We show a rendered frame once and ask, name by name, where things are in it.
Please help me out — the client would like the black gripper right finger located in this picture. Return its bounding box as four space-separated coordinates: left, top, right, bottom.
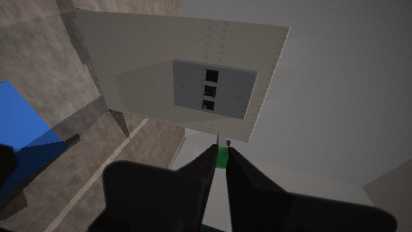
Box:
226 147 397 232

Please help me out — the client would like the beige panel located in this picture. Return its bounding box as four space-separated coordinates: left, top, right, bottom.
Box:
74 10 291 143

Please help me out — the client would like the blue square mat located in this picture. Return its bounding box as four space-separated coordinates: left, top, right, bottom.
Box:
0 81 68 197

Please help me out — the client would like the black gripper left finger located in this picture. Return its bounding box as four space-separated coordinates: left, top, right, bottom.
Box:
102 144 219 232

